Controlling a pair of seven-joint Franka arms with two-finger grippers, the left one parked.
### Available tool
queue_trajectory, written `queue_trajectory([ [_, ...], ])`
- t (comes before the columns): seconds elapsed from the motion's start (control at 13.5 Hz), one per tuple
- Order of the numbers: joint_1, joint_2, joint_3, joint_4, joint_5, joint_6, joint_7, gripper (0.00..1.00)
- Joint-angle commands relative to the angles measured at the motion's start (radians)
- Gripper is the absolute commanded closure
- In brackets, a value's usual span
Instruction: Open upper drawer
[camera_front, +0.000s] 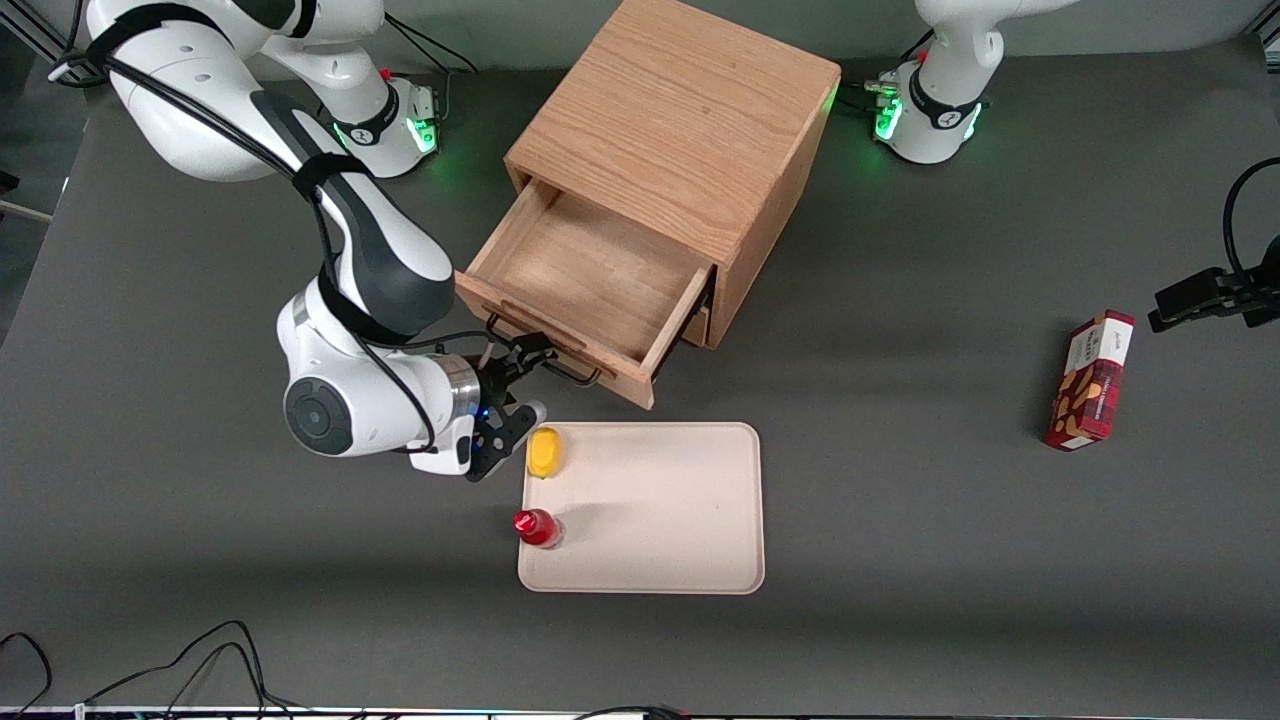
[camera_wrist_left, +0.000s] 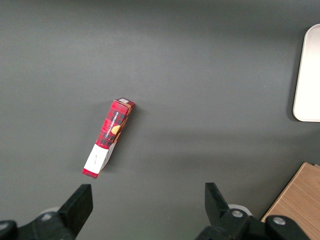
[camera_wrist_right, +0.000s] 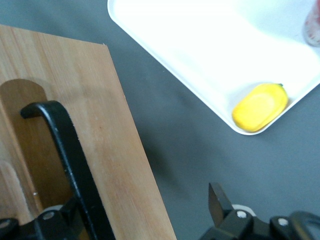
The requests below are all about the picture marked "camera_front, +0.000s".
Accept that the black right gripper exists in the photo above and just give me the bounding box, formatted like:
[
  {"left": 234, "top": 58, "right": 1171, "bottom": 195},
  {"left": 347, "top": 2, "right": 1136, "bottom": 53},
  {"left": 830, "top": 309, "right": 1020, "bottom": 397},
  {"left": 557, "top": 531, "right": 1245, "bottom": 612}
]
[{"left": 464, "top": 332, "right": 559, "bottom": 484}]

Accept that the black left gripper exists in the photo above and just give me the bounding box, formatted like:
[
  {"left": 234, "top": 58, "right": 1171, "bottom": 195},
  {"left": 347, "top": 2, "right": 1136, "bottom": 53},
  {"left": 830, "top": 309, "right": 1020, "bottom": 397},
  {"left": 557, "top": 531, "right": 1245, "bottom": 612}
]
[{"left": 1147, "top": 235, "right": 1280, "bottom": 334}]

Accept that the black scuffed drawer handle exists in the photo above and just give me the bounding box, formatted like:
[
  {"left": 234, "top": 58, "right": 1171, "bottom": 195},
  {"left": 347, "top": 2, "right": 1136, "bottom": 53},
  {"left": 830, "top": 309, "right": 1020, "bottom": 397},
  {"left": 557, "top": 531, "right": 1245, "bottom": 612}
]
[{"left": 484, "top": 312, "right": 607, "bottom": 389}]

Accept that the wooden drawer with scuffed handle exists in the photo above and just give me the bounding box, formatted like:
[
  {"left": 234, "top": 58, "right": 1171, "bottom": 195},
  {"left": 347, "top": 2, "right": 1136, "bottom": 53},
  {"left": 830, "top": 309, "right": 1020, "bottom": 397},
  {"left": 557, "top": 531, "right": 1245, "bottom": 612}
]
[{"left": 454, "top": 177, "right": 718, "bottom": 410}]

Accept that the wooden drawer cabinet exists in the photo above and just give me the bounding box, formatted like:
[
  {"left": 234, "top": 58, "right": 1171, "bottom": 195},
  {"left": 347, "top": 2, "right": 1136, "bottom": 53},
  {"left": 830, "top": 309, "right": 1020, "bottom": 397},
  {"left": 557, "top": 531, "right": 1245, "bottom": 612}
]
[{"left": 505, "top": 0, "right": 842, "bottom": 351}]

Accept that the yellow toy lemon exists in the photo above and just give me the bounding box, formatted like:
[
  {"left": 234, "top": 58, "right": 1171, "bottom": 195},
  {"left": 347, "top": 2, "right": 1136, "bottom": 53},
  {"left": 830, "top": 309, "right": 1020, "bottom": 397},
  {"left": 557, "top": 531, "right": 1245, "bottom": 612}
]
[{"left": 526, "top": 427, "right": 564, "bottom": 480}]

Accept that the red snack box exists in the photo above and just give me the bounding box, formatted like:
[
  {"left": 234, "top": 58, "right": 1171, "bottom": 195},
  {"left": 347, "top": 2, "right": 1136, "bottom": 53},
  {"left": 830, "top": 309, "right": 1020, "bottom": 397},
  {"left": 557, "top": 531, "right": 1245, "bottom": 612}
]
[{"left": 1043, "top": 309, "right": 1137, "bottom": 453}]

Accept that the red small bottle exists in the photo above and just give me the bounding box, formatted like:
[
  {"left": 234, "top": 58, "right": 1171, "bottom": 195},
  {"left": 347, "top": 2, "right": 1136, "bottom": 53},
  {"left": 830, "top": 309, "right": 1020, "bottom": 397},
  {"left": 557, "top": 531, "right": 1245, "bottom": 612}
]
[{"left": 513, "top": 508, "right": 565, "bottom": 550}]

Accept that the beige plastic tray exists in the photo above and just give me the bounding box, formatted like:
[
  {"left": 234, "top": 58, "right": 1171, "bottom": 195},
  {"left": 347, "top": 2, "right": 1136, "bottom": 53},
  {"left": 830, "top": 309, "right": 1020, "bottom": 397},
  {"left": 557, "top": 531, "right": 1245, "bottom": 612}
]
[{"left": 517, "top": 421, "right": 767, "bottom": 596}]

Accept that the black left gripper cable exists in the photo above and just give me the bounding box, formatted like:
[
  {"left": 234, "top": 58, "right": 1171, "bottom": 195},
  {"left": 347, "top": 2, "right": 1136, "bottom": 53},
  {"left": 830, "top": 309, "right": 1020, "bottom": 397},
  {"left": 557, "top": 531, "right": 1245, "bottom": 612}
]
[{"left": 1224, "top": 156, "right": 1280, "bottom": 283}]

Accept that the black cable along right arm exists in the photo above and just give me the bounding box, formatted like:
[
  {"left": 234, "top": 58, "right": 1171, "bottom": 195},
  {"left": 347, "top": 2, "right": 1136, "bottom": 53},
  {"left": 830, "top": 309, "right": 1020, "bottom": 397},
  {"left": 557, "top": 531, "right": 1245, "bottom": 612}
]
[{"left": 48, "top": 0, "right": 491, "bottom": 456}]

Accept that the black right arm base cable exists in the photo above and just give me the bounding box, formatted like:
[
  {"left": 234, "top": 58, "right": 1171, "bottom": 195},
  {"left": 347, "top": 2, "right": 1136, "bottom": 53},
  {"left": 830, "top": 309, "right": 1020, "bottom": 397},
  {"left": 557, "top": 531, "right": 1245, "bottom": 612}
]
[{"left": 383, "top": 15, "right": 481, "bottom": 126}]

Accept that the black tangled floor cable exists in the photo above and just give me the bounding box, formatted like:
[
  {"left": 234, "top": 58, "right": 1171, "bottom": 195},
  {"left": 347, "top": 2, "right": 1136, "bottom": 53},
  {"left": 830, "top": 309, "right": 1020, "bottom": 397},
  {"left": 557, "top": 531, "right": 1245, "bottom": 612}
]
[{"left": 84, "top": 620, "right": 336, "bottom": 717}]

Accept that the black looped floor cable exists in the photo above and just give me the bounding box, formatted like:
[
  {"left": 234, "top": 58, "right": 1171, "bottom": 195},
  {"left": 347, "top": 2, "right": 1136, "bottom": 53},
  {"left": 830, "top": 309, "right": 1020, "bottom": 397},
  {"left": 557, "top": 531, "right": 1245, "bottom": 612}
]
[{"left": 0, "top": 631, "right": 54, "bottom": 717}]

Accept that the aluminium frame rail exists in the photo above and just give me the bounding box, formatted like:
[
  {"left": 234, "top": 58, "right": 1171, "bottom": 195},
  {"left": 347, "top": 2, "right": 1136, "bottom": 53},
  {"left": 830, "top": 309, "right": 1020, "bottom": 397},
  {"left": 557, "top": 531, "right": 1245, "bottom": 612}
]
[{"left": 0, "top": 18, "right": 93, "bottom": 83}]

